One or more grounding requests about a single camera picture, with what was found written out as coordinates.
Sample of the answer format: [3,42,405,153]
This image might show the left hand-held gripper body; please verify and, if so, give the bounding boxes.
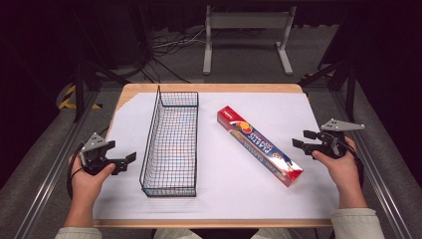
[79,131,117,176]

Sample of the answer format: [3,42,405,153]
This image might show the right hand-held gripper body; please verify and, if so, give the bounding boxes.
[311,118,366,160]

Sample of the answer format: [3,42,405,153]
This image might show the person's right hand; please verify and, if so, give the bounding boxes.
[311,135,361,189]

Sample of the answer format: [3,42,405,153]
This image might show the person's left hand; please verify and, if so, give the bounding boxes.
[68,153,116,201]

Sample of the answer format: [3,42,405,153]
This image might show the red plastic wrap box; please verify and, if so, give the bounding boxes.
[216,105,305,188]

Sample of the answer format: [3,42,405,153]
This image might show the yellow black hazard tape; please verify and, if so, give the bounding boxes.
[58,84,103,111]

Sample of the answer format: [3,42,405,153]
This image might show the black tripod stand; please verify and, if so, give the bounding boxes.
[68,6,131,123]
[299,6,361,122]

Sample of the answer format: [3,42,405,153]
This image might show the person's legs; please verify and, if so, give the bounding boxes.
[152,227,294,239]

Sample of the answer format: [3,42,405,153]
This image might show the white paper sheet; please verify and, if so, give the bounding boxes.
[92,91,340,221]

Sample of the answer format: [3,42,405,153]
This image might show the grey metal stand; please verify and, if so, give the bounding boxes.
[202,4,298,77]

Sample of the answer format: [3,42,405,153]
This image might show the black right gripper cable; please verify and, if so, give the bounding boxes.
[343,138,365,189]

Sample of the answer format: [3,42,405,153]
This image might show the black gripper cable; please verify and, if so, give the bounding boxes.
[66,141,86,200]
[343,138,365,189]

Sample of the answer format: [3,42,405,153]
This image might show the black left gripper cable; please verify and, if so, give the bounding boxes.
[66,141,86,200]

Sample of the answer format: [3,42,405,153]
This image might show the aluminium rail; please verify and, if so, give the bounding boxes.
[14,89,102,239]
[331,89,414,239]

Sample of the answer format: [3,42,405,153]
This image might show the black wire basket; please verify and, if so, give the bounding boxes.
[138,85,200,198]

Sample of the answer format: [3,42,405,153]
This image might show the bundle of floor cables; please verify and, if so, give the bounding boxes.
[125,27,207,85]

